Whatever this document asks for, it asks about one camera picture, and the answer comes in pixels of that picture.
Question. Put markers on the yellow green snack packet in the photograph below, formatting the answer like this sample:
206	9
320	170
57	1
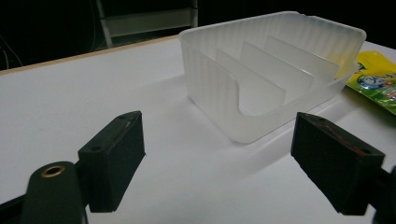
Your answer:
376	81

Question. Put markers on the translucent white plastic organizer box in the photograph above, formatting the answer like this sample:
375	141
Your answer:
261	77

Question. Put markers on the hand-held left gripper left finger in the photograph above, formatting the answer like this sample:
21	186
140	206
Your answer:
109	168

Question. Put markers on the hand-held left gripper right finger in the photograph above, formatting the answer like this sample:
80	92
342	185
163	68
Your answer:
336	161

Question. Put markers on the grey metal stand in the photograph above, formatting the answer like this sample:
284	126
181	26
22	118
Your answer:
146	23

